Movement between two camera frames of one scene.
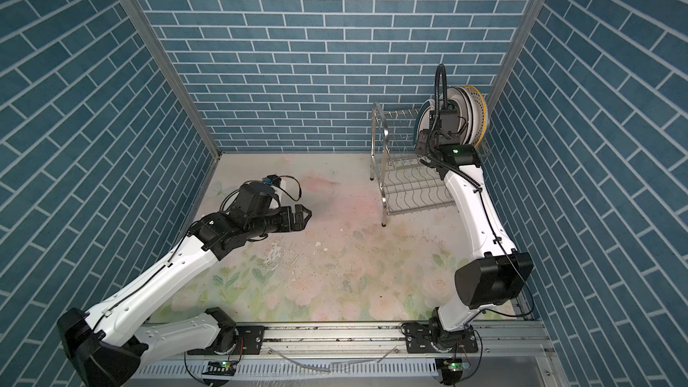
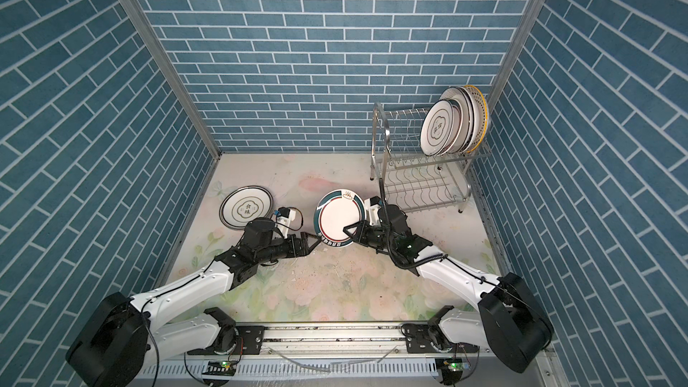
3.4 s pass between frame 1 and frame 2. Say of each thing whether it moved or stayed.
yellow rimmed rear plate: stayed
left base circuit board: stayed
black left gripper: moved
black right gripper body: moved
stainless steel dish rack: stayed
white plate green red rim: moved
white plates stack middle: stayed
